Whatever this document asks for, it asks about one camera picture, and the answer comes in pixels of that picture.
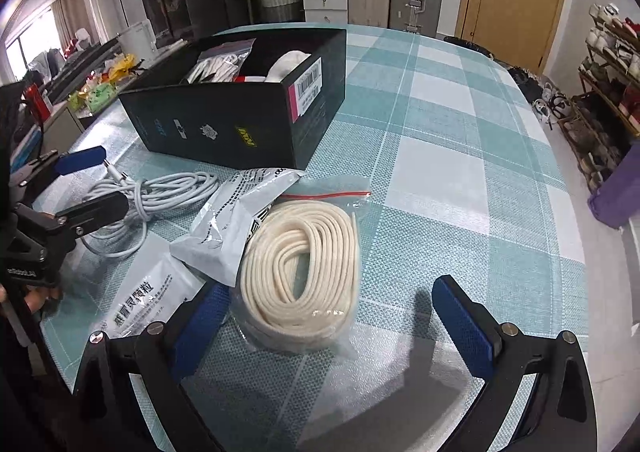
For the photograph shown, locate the yellow wooden door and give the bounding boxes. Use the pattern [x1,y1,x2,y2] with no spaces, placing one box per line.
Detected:
[455,0,571,76]

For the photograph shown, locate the red bottle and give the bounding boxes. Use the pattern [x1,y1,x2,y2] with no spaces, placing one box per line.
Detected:
[22,82,54,122]

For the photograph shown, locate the grey white plastic packet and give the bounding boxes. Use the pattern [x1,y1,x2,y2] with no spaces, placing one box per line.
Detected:
[170,167,306,288]

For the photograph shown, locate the black cardboard box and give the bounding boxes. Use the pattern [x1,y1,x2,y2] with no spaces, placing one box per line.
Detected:
[118,28,348,172]

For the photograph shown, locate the white electric kettle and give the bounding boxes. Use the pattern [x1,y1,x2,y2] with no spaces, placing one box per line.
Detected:
[122,20,159,58]

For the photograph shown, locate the pile of shoes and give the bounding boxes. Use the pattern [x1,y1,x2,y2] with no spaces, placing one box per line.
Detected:
[505,64,574,131]

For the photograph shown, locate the brown curtain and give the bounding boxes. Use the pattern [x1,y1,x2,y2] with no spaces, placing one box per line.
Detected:
[50,0,94,46]

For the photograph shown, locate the black door mat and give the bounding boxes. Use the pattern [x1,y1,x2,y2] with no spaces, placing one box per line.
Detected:
[442,34,494,56]

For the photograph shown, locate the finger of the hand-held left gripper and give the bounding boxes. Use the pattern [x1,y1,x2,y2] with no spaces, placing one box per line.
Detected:
[10,145,107,189]
[50,192,130,239]

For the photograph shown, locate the white plush toy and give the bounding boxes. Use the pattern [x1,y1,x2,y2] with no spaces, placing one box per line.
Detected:
[264,50,314,83]

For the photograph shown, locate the green plastic container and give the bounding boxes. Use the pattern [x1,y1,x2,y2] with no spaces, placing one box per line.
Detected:
[70,82,116,111]

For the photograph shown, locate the yellow plastic bag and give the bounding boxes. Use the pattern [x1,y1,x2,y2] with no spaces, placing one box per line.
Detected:
[107,54,146,81]

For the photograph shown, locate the woven storage basket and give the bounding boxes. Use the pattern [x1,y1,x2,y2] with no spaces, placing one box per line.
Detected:
[257,0,303,23]

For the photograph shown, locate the white charging cable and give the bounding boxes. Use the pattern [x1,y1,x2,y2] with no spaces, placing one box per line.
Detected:
[80,159,221,259]

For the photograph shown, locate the person's left hand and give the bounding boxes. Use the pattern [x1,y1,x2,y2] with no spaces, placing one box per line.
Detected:
[22,285,64,313]

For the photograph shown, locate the wooden shoe rack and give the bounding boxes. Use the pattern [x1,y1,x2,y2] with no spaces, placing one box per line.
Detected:
[572,3,640,194]

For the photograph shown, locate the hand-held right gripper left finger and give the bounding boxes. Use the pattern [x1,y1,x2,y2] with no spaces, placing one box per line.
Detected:
[72,281,233,452]

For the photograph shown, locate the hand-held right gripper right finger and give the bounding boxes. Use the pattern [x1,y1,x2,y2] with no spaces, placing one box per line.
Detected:
[431,274,598,452]

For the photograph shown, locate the green checked tablecloth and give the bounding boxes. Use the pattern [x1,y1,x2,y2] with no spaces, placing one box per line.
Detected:
[37,23,592,452]

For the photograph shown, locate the purple cloth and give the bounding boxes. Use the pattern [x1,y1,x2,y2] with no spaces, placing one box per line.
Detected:
[587,142,640,233]

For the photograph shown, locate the zip bag of white shoelaces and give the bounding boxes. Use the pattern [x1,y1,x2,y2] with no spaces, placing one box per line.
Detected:
[186,43,254,84]

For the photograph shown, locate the white medicine packet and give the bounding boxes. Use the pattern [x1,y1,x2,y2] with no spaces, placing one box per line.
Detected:
[62,247,209,341]

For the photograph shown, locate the bag of cream shoelaces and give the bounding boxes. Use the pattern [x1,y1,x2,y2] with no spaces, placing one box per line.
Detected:
[230,189,374,366]

